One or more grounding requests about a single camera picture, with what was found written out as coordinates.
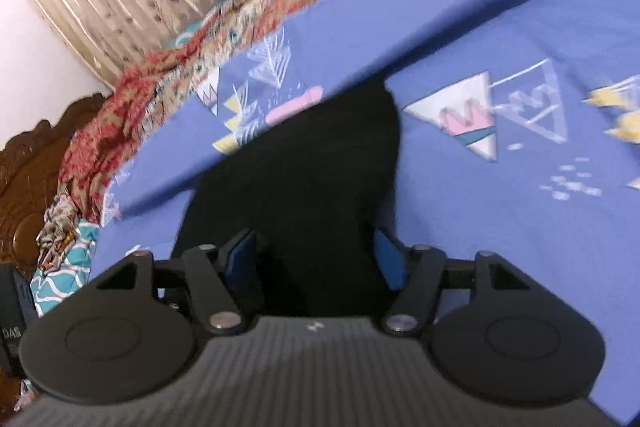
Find red floral blanket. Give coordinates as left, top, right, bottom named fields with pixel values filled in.
left=37, top=0, right=401, bottom=229

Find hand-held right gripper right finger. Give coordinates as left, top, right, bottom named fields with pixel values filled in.
left=372, top=227, right=532, bottom=338

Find teal patterned cloth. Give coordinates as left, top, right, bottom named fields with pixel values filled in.
left=30, top=222, right=99, bottom=315

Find black pants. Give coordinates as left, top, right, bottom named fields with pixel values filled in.
left=170, top=79, right=407, bottom=319

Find blue printed bedsheet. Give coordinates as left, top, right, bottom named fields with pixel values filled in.
left=92, top=0, right=640, bottom=425

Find carved wooden headboard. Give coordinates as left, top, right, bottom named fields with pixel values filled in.
left=0, top=92, right=109, bottom=279

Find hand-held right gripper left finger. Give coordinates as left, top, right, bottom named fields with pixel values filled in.
left=95, top=229, right=262, bottom=338

